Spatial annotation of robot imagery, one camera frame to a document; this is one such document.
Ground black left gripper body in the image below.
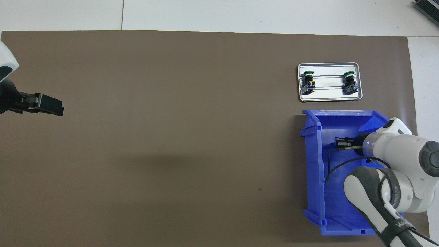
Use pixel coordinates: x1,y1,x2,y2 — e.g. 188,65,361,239
0,79,22,115

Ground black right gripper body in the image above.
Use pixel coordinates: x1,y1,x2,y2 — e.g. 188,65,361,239
355,133,367,156

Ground blue plastic storage bin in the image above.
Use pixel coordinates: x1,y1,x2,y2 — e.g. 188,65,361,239
299,110,404,236

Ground silver metal tray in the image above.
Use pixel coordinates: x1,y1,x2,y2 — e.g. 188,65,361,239
297,62,363,102

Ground brown table mat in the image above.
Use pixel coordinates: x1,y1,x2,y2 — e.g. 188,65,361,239
0,30,432,247

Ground grey ribbed device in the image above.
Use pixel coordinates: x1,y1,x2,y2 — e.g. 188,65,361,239
413,0,439,23

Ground green push button switch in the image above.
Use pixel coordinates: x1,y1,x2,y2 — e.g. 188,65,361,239
300,70,316,95
342,71,359,95

